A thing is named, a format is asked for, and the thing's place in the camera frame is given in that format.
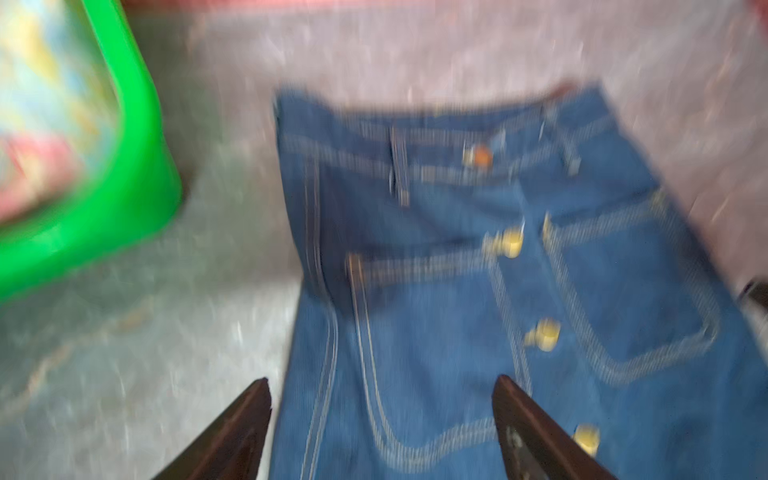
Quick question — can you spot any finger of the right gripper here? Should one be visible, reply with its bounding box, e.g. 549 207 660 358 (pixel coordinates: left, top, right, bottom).
739 278 768 309

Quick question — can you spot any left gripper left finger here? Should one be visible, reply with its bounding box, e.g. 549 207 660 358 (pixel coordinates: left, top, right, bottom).
156 378 272 480

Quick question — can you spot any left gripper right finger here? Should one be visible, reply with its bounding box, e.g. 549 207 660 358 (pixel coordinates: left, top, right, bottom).
492 375 613 480

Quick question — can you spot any blue denim skirt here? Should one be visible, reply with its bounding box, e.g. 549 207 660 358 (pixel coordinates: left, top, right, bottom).
269 85 767 479

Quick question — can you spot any green plastic basket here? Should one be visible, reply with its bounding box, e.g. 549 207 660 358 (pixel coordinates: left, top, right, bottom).
1 1 182 299

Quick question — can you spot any pastel patterned skirt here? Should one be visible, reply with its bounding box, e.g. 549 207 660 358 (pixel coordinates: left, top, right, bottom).
1 1 120 222

